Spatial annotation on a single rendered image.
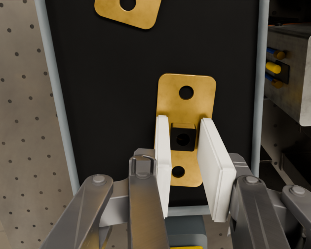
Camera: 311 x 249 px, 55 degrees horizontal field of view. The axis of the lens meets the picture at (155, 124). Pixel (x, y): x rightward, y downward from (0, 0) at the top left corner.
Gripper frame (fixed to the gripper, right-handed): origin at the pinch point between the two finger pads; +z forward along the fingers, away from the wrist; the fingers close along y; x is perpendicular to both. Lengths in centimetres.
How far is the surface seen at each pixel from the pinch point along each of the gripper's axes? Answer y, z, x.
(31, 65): -30, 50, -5
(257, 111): 4.9, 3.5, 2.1
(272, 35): 9.8, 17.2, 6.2
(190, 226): 2.0, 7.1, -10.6
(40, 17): -9.2, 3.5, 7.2
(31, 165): -32, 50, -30
